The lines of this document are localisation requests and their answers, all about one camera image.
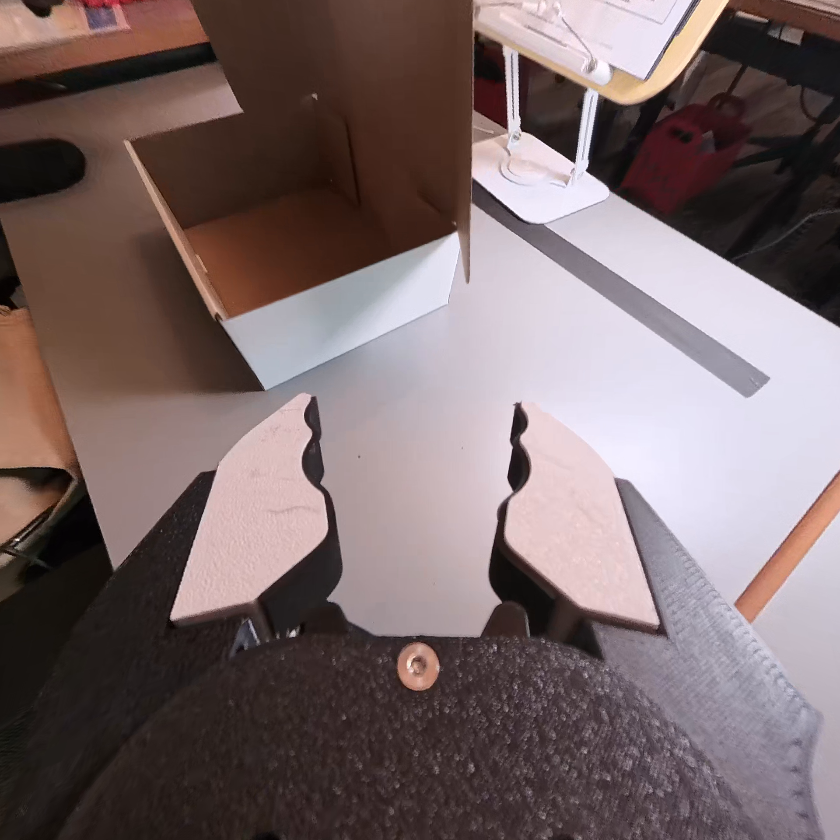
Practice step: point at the cardboard box with lid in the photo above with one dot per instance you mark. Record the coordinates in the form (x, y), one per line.
(341, 315)

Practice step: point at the instruction sheet on stand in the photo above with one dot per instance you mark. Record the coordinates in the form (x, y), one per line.
(682, 59)

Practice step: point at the black rounded object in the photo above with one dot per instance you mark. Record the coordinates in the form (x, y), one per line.
(39, 170)

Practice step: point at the grey tape strip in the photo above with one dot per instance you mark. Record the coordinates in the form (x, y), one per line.
(656, 321)

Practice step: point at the printed instruction sheet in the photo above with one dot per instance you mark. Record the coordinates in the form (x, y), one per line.
(623, 33)

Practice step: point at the brown wooden table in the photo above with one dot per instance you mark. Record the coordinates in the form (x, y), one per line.
(164, 39)

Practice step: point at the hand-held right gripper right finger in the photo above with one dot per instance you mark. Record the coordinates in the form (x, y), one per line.
(571, 538)

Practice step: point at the red felt bag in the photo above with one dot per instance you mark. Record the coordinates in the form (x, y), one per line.
(682, 164)

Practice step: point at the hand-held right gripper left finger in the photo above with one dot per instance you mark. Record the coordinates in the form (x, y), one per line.
(256, 525)

